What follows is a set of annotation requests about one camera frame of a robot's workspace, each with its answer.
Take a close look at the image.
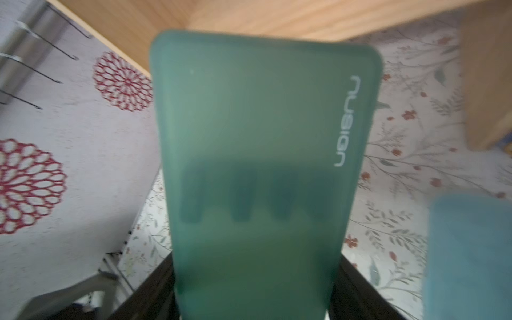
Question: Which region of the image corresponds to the teal pencil case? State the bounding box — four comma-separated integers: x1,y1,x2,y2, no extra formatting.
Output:
423,193,511,319

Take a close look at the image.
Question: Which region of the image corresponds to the black wire wall rack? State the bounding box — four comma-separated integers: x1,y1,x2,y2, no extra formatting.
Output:
1,1,93,109

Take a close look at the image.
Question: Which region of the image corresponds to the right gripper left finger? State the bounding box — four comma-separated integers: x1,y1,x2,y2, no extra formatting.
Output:
108,253,180,320

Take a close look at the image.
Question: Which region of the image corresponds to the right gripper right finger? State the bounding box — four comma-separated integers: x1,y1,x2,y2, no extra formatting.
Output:
327,256,405,320

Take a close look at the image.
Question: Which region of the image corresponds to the wooden two-tier shelf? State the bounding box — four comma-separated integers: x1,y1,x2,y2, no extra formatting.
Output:
53,0,511,150

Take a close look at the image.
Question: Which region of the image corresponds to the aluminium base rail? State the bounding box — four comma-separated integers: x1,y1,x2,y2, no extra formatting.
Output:
16,252,133,319

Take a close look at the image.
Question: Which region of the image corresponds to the dark green pencil case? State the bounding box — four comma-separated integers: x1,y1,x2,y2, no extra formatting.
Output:
150,30,383,319

